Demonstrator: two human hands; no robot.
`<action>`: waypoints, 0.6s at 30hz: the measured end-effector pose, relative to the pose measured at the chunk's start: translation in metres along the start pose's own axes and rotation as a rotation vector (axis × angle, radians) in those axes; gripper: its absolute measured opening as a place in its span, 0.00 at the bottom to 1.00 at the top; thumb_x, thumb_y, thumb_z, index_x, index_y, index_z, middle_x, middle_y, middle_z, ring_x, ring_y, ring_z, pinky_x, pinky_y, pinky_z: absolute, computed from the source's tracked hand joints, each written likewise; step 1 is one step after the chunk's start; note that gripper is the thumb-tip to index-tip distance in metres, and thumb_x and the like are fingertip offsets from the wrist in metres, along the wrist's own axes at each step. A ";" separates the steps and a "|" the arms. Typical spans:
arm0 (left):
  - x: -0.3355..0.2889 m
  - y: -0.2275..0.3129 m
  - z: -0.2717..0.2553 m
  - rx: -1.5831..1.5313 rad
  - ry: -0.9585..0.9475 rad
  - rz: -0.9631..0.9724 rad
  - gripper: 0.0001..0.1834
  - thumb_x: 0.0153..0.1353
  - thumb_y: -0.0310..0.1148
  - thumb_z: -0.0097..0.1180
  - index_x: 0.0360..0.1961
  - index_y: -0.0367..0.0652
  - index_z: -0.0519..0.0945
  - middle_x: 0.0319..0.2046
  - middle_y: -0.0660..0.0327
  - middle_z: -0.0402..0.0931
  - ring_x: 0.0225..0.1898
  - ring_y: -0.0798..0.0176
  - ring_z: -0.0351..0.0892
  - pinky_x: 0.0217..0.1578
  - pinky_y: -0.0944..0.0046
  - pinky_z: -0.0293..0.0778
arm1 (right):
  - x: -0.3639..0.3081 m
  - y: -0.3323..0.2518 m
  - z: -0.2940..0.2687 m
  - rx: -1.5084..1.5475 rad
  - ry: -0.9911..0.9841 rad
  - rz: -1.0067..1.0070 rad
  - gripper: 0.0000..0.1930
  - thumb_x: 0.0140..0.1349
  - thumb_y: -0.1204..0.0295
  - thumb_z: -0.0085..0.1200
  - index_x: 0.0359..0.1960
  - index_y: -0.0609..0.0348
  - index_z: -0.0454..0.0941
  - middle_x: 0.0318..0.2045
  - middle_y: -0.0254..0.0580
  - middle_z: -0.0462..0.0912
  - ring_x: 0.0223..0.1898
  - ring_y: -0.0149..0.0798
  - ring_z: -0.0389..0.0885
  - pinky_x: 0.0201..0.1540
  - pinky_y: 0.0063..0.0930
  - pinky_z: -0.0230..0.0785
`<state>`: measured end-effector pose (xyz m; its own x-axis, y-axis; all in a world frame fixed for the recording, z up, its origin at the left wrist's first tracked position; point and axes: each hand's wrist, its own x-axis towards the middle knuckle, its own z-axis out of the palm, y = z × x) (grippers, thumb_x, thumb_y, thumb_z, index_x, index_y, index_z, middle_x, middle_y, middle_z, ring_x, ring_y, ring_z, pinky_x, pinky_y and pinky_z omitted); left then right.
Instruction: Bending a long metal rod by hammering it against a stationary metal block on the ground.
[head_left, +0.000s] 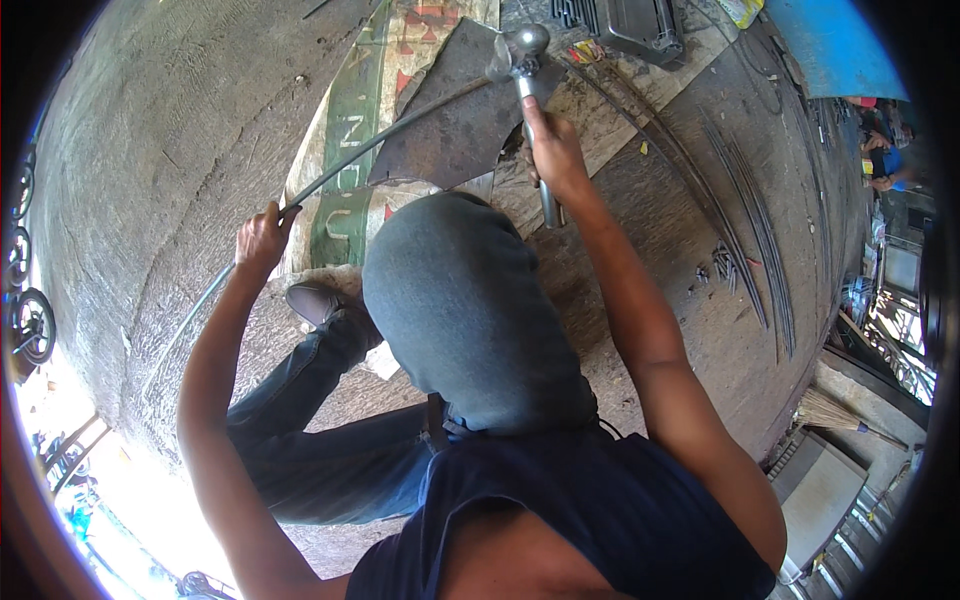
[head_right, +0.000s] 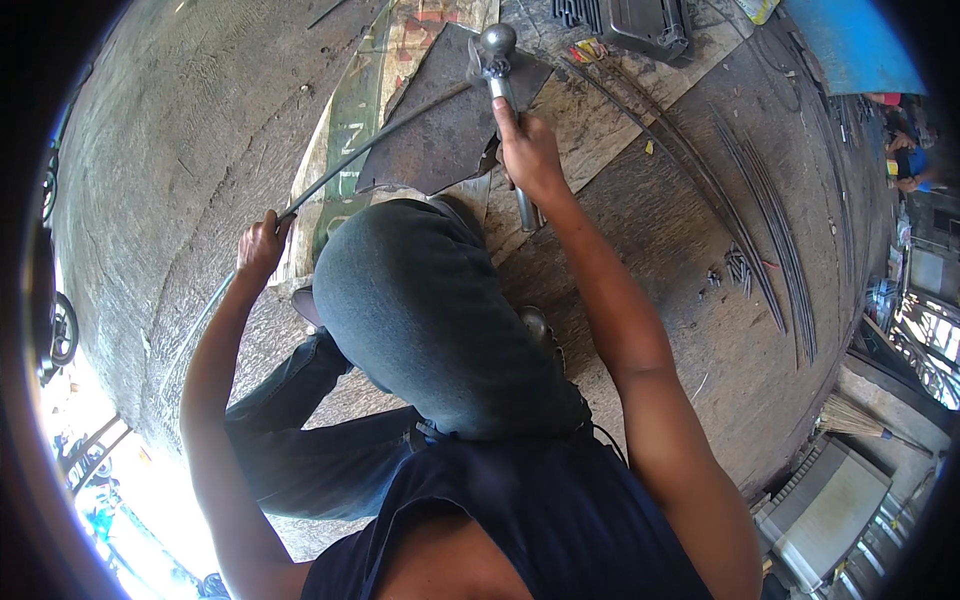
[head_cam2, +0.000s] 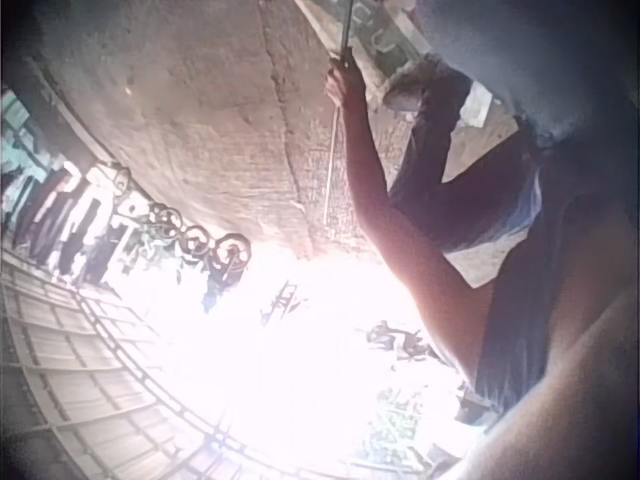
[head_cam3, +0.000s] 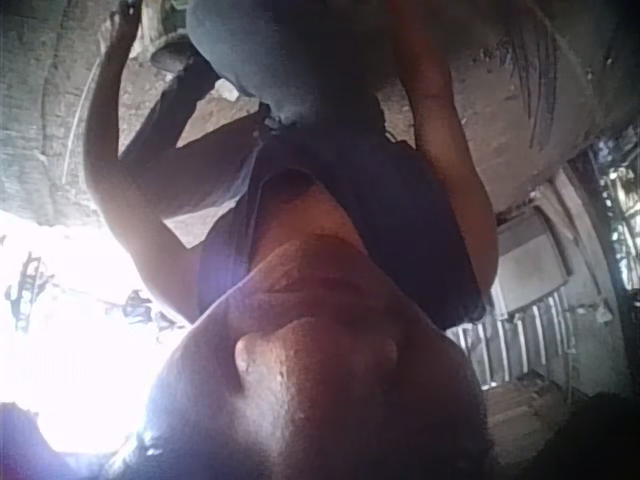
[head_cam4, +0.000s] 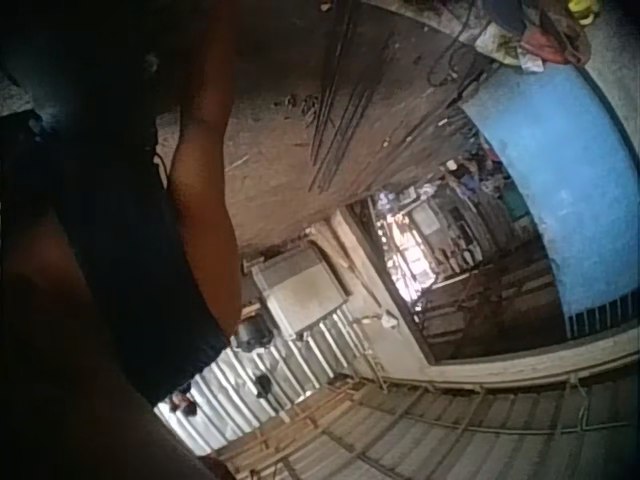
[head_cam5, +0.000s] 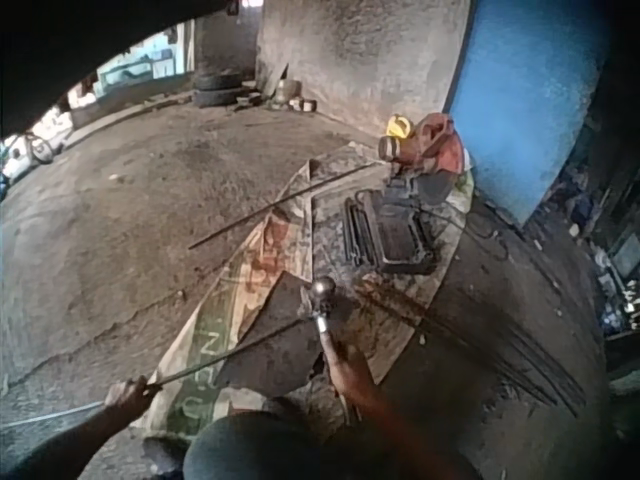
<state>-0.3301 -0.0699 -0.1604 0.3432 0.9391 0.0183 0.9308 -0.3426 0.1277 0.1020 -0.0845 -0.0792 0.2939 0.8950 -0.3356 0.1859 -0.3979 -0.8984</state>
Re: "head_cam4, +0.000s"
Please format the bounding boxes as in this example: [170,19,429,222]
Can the grey metal box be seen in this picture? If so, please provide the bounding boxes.
[249,245,352,342]

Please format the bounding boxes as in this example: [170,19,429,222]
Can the round dark metal pot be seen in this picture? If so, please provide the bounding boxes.
[233,319,275,354]

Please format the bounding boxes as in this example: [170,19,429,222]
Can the cluttered shop shelves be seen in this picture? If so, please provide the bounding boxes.
[367,158,531,306]

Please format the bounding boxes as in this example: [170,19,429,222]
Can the bundle of long metal rods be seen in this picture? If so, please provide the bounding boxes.
[305,0,451,194]

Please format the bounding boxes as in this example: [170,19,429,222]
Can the heap of cloths and bags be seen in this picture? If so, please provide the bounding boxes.
[473,0,604,72]

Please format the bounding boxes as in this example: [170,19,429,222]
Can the black cable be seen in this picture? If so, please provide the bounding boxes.
[425,0,494,87]

